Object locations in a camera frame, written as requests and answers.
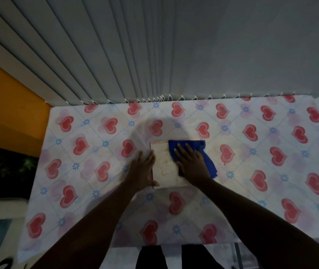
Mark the white desk calendar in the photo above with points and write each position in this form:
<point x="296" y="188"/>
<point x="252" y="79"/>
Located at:
<point x="166" y="168"/>

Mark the person's black shorts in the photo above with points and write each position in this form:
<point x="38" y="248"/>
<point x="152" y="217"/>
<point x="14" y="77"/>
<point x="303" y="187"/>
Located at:
<point x="201" y="257"/>

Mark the blue cleaning cloth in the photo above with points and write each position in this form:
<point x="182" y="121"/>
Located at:
<point x="208" y="162"/>

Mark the person's left forearm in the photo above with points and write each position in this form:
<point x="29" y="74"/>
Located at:
<point x="92" y="229"/>

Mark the heart-patterned tablecloth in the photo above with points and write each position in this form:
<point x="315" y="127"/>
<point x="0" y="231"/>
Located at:
<point x="260" y="131"/>

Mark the person's right hand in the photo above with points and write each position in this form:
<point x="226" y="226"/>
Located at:
<point x="191" y="166"/>

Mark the person's left hand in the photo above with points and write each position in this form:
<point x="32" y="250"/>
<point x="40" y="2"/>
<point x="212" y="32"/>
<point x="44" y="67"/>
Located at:
<point x="141" y="173"/>

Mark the grey vertical blinds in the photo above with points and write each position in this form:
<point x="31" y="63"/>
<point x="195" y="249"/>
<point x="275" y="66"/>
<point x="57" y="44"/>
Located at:
<point x="148" y="47"/>

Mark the person's right forearm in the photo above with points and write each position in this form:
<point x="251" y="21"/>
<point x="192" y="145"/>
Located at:
<point x="254" y="224"/>

